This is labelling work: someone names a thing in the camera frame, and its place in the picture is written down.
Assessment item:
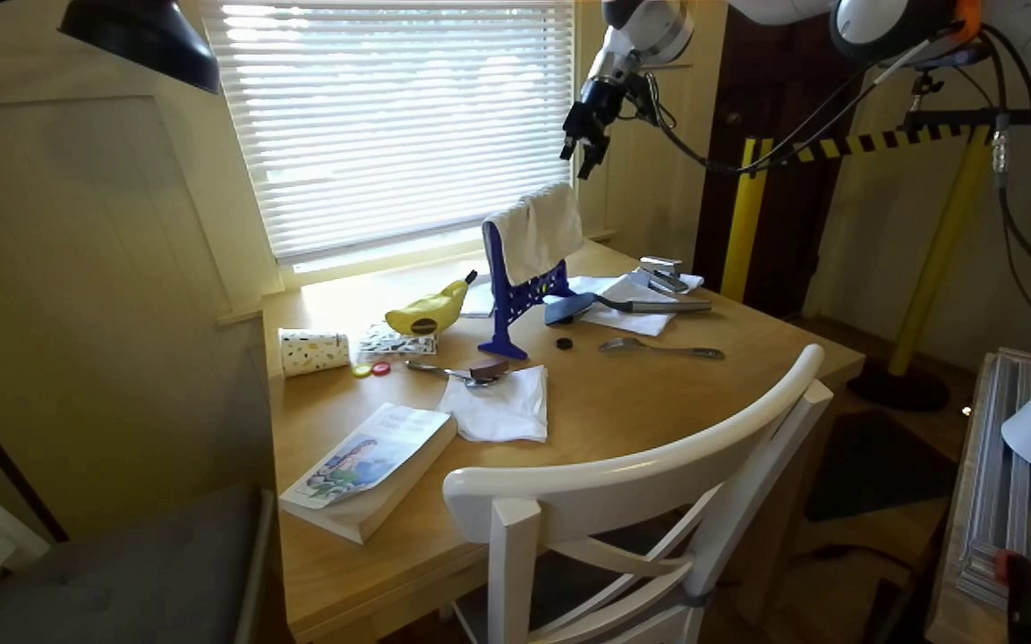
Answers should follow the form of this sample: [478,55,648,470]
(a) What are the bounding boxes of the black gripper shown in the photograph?
[556,69,664,181]

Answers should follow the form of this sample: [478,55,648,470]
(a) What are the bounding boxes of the white textured cloth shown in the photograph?
[494,180,591,291]

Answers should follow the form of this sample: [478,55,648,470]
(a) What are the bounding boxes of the small brown object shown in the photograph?
[455,358,517,394]

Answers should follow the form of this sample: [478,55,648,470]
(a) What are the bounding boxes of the white paper sheets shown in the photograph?
[564,268,708,344]

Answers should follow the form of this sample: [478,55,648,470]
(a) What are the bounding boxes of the blue connect four game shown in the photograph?
[478,217,582,364]

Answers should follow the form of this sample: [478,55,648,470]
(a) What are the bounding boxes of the wide white window blind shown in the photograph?
[204,0,582,268]

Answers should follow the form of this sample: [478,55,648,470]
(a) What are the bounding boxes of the dark brown door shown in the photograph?
[692,12,892,321]

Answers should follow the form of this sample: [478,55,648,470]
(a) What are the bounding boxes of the silver metal fork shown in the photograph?
[603,336,732,364]

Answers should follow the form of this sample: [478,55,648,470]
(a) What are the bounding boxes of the yellow banana toy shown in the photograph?
[382,268,485,340]

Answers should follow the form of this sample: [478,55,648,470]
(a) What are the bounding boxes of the black yellow striped bar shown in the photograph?
[762,119,987,171]

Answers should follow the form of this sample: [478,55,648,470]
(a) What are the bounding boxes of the bag of game chips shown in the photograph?
[354,329,445,369]

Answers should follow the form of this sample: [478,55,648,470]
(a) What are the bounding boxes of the small white napkin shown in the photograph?
[437,361,556,447]

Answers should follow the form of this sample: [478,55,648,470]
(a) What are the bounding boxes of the white curved-back chair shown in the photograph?
[440,340,839,644]

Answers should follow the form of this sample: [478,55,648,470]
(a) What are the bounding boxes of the small white box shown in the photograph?
[276,324,354,381]

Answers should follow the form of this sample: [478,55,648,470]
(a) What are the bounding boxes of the yellow pole with black base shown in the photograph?
[850,123,1004,415]

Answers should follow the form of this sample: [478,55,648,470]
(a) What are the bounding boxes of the paperback book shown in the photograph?
[278,402,461,547]

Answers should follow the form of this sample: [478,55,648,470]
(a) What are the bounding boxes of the black floor mat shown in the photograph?
[801,407,963,525]

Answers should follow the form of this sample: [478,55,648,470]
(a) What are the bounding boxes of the black desk lamp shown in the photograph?
[56,0,224,96]

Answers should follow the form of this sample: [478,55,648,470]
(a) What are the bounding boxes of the metal rack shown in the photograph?
[925,346,1031,644]

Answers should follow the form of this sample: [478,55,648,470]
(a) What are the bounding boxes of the black camera stand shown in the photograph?
[903,63,1031,147]

